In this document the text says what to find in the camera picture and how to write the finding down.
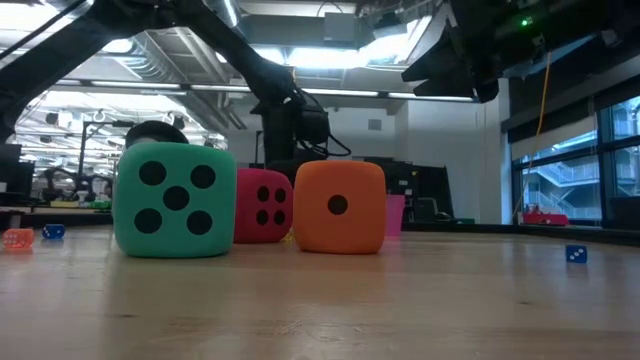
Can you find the large orange foam die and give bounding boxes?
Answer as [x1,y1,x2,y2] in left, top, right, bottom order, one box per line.
[292,159,387,255]

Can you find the yellow hanging cable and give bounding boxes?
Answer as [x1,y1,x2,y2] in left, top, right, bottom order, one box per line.
[519,49,552,221]

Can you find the black monitor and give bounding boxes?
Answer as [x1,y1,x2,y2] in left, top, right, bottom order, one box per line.
[0,143,36,207]

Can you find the black cabinet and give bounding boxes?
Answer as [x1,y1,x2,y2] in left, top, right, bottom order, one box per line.
[385,160,454,224]

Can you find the grey ceiling box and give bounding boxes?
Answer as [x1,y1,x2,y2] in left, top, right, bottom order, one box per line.
[322,12,362,44]

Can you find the black metal stand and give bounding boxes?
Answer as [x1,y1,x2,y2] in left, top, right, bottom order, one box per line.
[77,119,136,176]

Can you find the small orange die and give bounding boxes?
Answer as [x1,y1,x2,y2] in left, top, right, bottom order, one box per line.
[2,228,36,250]

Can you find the pink translucent plastic bin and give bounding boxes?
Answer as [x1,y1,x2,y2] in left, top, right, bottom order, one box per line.
[384,194,406,237]

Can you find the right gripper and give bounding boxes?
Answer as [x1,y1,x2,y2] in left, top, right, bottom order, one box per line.
[401,0,609,104]

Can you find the black aluminium table frame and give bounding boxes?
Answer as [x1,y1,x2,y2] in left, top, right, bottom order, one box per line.
[0,208,640,247]

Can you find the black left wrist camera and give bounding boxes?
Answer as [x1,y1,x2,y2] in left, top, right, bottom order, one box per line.
[298,106,332,146]

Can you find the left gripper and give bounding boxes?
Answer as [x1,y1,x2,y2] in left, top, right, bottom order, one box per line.
[260,97,301,169]

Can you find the large glass window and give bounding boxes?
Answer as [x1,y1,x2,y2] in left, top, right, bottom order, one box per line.
[509,94,640,229]

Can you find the large green foam die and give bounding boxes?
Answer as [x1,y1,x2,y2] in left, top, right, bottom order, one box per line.
[112,142,238,259]

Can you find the red tray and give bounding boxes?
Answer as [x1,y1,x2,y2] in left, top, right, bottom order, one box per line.
[522,212,570,227]

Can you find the black background robot arms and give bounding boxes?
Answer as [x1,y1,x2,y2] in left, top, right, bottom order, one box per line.
[34,167,114,204]

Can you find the large red foam die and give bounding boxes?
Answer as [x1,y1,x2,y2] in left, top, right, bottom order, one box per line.
[233,167,295,245]

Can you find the long ceiling light bar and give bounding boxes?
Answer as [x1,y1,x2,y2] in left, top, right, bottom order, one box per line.
[54,78,476,104]

